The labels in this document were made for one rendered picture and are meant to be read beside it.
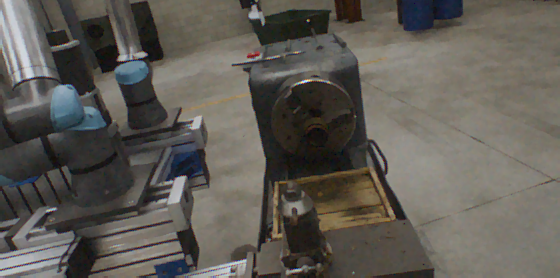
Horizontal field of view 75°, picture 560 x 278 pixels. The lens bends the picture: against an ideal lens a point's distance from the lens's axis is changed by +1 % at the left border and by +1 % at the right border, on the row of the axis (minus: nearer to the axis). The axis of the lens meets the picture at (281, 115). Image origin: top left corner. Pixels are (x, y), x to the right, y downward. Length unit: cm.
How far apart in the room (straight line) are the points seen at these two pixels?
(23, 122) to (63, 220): 38
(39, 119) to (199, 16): 1062
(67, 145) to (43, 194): 36
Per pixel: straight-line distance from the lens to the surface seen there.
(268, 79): 146
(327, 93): 131
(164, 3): 1126
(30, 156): 101
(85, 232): 111
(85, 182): 103
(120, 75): 144
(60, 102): 72
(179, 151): 148
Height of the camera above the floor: 162
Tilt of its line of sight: 22 degrees down
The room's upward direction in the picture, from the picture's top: 12 degrees counter-clockwise
